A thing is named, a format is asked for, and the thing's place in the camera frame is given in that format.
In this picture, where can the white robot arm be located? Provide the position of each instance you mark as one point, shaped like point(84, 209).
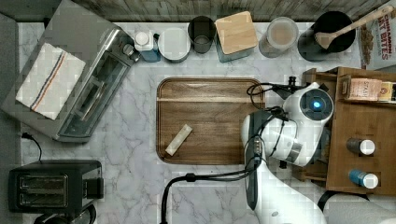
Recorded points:
point(292, 136)

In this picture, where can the wooden drawer organizer cabinet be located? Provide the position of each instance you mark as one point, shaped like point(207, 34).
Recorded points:
point(364, 120)

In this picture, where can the wooden cutting board tray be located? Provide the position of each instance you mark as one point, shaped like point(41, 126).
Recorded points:
point(215, 108)

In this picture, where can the wrapped butter stick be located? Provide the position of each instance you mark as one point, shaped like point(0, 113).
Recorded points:
point(178, 140)

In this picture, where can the dark grey cup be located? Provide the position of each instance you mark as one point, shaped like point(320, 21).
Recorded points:
point(201, 32)

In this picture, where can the wooden-lidded square canister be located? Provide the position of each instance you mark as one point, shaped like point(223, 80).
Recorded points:
point(236, 36)

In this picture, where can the white-lidded blue bottle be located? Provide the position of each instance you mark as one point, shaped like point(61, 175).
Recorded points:
point(145, 43)

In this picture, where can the clear lidded glass jar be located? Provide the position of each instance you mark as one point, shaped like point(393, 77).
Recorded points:
point(280, 36)

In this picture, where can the stainless steel toaster oven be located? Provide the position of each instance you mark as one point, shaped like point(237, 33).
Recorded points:
point(108, 53)

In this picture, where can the chips snack bag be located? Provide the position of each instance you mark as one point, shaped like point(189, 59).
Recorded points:
point(322, 152)

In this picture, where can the wooden spoon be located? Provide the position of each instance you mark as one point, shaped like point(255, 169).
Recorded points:
point(345, 28)

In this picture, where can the black coffee maker carafe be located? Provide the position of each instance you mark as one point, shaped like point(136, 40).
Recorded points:
point(74, 214)

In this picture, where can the striped white dish towel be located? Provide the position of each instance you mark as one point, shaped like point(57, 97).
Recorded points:
point(50, 81)

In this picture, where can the black utensil holder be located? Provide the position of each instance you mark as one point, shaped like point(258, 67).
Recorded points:
point(328, 22)

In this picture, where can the white paper towel roll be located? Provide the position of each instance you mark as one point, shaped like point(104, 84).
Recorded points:
point(342, 208)

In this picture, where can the grey white-capped spice bottle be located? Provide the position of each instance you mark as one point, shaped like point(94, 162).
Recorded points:
point(362, 146)

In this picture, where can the black two-slot toaster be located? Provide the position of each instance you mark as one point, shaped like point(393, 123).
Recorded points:
point(55, 186)

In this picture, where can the pink tea box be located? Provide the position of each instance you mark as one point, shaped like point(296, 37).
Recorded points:
point(365, 89)

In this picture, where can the blue white-capped spice bottle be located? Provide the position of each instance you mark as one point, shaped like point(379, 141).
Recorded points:
point(363, 179)

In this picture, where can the yellow tea box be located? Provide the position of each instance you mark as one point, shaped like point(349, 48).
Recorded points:
point(386, 91)

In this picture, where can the cinnamon cereal box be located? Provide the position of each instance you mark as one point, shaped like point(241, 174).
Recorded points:
point(378, 43)

